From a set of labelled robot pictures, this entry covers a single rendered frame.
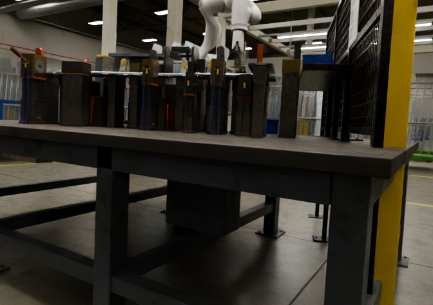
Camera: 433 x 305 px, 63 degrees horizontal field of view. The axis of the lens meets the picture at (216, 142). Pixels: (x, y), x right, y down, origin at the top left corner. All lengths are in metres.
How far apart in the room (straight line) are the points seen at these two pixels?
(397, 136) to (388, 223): 0.30
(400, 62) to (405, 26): 0.12
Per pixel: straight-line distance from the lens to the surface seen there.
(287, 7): 8.30
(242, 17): 1.90
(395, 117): 1.36
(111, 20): 6.15
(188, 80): 1.70
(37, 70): 2.10
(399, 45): 1.39
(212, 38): 2.37
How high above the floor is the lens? 0.75
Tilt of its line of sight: 3 degrees down
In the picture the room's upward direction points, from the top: 3 degrees clockwise
